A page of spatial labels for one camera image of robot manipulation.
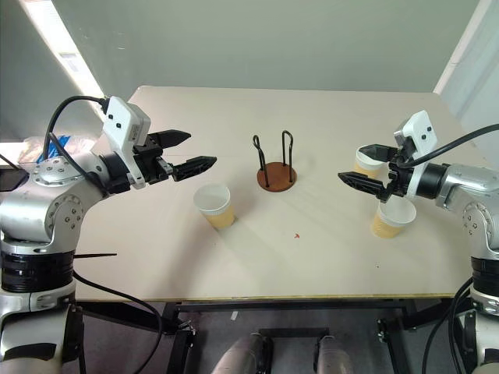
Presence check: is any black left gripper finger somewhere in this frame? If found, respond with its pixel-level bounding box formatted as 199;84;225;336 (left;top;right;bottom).
147;130;193;150
170;155;218;182

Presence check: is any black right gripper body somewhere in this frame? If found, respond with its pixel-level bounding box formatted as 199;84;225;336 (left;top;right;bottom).
380;146;415;204

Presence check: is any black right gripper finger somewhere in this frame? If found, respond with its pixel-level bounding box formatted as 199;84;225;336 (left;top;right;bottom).
357;143;395;164
337;171;388;200

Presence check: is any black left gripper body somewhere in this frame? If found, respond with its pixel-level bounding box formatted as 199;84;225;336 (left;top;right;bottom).
131;142;175;185

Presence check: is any brown white paper cup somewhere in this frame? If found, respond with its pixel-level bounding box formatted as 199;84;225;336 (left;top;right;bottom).
193;183;236;231
370;197;418;240
352;146;388;177

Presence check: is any blue white plastic bag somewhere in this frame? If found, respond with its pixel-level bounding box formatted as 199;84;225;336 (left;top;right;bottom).
16;133;99;165

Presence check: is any grey rounded shape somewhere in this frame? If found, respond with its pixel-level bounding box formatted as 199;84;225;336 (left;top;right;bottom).
211;333;270;374
316;334;356;374

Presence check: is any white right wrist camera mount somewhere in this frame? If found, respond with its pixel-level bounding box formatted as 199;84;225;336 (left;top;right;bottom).
392;110;438;200

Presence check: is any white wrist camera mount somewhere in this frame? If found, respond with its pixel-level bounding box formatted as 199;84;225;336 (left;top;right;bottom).
392;110;438;200
101;95;152;191

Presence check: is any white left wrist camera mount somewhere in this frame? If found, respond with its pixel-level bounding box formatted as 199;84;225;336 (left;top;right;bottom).
101;95;152;191

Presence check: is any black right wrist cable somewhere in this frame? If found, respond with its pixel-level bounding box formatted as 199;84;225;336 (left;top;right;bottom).
394;123;499;170

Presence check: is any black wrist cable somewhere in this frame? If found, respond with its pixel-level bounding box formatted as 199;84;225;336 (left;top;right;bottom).
394;123;499;170
43;95;112;198

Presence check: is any brown cup holder stand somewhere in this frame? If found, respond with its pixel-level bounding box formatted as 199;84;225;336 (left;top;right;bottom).
252;129;299;193

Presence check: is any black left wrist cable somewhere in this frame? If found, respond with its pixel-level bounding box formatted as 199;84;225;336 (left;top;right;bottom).
43;95;112;198

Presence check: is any black left body cable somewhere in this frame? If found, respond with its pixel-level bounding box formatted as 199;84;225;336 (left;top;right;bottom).
71;270;168;374

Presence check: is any black body cable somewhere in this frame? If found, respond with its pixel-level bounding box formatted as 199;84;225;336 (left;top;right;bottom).
422;277;476;374
71;270;168;374

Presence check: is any black right body cable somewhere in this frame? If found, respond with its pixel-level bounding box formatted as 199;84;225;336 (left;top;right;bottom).
422;277;476;374

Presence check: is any black metal table frame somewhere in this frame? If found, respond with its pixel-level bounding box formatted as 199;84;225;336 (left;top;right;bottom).
73;296;463;374

